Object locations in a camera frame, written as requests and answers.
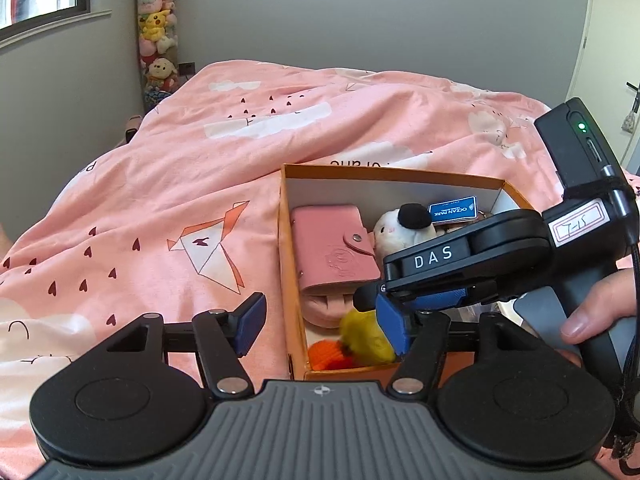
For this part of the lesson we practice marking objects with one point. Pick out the orange cardboard box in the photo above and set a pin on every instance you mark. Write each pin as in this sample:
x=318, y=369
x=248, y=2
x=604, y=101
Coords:
x=295, y=280

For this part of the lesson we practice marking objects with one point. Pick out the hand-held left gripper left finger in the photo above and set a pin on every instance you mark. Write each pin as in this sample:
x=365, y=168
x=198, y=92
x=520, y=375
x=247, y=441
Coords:
x=250, y=325

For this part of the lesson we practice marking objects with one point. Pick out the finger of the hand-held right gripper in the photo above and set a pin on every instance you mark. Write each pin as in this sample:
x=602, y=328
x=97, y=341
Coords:
x=367, y=296

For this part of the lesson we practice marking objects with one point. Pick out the pink printed blanket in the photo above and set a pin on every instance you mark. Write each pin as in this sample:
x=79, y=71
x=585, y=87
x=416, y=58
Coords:
x=200, y=160

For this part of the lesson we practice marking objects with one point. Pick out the clear tube of plush toys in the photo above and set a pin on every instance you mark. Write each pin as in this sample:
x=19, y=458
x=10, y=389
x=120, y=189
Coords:
x=156, y=35

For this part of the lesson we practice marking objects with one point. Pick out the wall outlet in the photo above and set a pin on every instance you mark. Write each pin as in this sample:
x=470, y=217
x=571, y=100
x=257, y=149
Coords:
x=186, y=68

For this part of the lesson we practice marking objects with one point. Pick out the yellow and orange plush toy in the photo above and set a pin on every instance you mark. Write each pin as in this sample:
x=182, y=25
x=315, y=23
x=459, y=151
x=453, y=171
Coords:
x=367, y=340

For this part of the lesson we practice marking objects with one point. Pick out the white plush dog black ear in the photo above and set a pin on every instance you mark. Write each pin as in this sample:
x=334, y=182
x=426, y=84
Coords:
x=395, y=230

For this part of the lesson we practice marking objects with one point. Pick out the small hanging charm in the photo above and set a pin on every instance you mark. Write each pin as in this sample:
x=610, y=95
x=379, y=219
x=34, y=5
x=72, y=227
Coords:
x=628, y=122

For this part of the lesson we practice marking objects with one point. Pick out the person's right hand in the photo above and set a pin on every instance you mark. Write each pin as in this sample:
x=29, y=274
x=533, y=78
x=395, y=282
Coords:
x=600, y=305

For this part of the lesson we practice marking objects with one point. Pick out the pink snap wallet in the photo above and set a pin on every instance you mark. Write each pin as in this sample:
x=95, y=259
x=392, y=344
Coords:
x=330, y=255

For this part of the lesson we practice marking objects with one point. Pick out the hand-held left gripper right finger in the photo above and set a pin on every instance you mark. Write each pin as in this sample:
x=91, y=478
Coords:
x=392, y=332

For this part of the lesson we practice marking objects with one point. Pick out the white door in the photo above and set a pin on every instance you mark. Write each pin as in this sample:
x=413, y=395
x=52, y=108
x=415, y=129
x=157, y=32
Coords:
x=610, y=35

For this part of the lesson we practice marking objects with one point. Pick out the blue ocean park tag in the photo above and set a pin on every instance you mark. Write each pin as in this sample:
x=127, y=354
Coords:
x=455, y=208

